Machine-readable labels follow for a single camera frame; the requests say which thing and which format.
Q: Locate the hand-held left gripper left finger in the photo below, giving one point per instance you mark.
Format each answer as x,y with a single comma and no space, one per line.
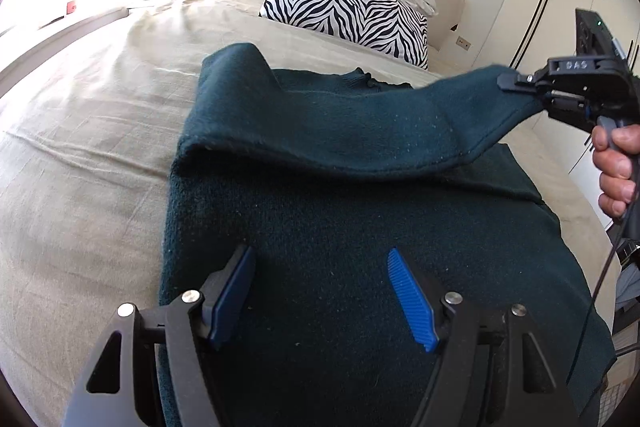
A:
232,299

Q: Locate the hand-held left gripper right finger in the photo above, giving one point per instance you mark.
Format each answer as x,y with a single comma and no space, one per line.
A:
410,302

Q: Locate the bed with beige sheet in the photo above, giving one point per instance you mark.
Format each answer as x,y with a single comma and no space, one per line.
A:
90,147

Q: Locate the small red object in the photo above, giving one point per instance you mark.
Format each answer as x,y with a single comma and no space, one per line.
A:
71,7

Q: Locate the wall power socket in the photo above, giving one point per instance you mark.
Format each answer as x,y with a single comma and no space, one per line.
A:
464,43

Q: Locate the person's right hand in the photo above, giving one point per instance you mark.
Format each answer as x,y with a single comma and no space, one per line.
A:
617,167

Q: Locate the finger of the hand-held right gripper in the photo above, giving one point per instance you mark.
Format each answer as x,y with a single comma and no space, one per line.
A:
522,83

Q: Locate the dark teal knit sweater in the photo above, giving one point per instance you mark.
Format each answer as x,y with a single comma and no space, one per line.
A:
320,217

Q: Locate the zebra print pillow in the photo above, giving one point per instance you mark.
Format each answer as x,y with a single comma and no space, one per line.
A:
345,7

